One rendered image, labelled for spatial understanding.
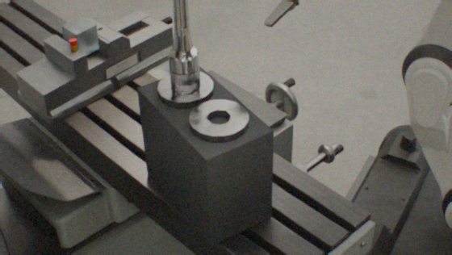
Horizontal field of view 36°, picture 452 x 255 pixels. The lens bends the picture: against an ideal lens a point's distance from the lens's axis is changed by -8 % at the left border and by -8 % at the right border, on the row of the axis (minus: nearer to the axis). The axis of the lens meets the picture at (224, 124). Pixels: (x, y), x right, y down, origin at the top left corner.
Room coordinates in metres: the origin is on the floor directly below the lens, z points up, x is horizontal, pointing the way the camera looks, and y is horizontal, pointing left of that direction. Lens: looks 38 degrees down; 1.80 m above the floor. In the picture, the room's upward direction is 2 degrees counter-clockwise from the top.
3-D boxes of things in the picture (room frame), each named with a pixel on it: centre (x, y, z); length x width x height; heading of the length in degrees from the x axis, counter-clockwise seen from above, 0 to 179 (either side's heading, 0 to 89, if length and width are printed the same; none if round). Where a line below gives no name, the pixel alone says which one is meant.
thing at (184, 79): (0.97, 0.06, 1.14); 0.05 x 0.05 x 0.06
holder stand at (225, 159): (0.93, 0.03, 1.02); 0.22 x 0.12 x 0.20; 31
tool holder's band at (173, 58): (0.97, 0.06, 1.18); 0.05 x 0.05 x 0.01
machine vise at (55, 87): (1.31, 0.27, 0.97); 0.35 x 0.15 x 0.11; 133
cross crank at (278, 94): (1.57, -0.13, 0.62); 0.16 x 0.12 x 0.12; 132
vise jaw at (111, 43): (1.33, 0.25, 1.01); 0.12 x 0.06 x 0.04; 43
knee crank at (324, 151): (1.48, -0.24, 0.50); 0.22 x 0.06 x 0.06; 132
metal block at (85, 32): (1.29, 0.29, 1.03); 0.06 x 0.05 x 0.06; 43
